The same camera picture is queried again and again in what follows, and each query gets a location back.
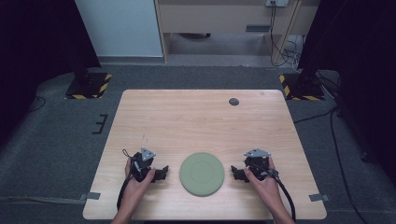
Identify grey tape strip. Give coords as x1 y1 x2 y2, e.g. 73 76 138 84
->
79 191 102 202
308 193 331 203

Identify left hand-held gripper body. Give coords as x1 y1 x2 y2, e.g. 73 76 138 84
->
129 147 157 183

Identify white power strip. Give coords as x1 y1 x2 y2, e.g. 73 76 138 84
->
264 0 290 8

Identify black hanging power cable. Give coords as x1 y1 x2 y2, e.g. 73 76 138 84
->
269 2 292 67

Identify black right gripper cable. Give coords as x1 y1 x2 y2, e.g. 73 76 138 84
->
266 167 297 222

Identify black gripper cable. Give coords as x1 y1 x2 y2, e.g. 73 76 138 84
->
116 148 135 212
266 167 297 222

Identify person's left hand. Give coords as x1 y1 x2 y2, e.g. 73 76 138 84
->
123 157 157 204

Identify black stand base hazard stripes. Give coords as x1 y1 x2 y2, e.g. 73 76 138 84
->
278 73 326 102
64 72 113 101

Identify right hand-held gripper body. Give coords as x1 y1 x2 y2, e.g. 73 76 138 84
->
243 147 280 182

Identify bundle of white cables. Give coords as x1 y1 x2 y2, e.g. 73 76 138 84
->
281 35 305 73

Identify black curtain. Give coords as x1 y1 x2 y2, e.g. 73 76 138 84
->
297 0 396 188
0 0 102 147

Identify thin black floor cable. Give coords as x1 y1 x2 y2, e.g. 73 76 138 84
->
26 95 47 114

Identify person's right hand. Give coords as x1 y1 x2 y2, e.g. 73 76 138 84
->
243 156 283 213

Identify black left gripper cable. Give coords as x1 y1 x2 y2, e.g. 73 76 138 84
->
116 148 135 212

